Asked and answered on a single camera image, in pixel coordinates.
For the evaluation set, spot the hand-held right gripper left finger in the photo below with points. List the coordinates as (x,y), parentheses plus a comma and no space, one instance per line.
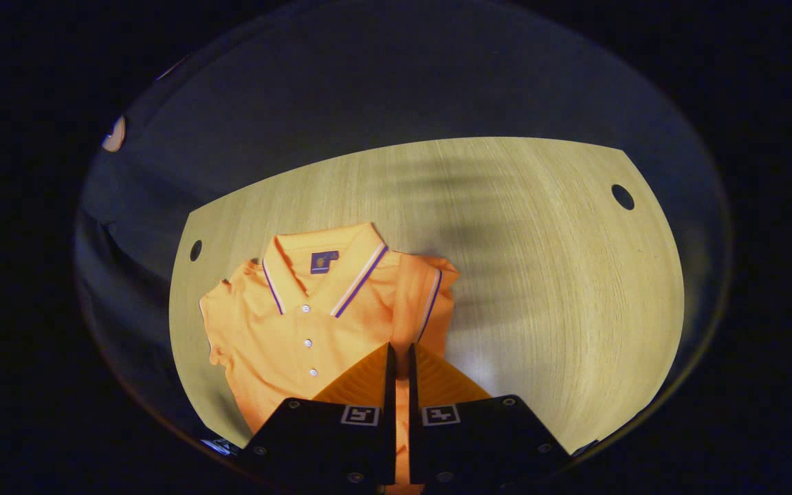
(390,412)

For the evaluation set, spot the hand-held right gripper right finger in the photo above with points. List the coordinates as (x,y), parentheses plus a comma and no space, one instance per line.
(412,412)

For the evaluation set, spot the black backdrop cloth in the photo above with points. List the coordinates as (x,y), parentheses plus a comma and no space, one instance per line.
(368,82)

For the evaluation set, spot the orange T-shirt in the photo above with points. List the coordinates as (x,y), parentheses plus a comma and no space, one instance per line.
(300,344)

